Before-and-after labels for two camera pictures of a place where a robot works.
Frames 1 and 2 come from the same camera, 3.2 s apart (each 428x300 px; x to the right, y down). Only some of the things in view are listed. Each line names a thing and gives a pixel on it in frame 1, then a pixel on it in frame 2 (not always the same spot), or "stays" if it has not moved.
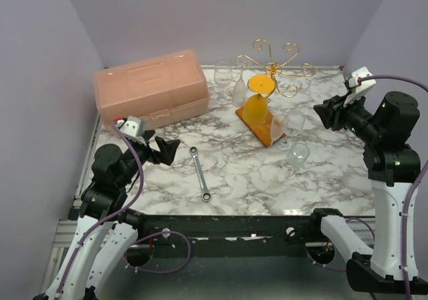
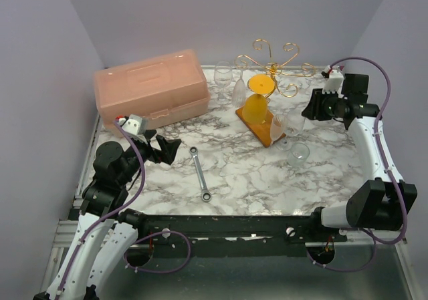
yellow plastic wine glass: (255, 109) stays
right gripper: (332, 111) -> (315, 105)
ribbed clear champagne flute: (239, 95) stays
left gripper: (167, 149) stays
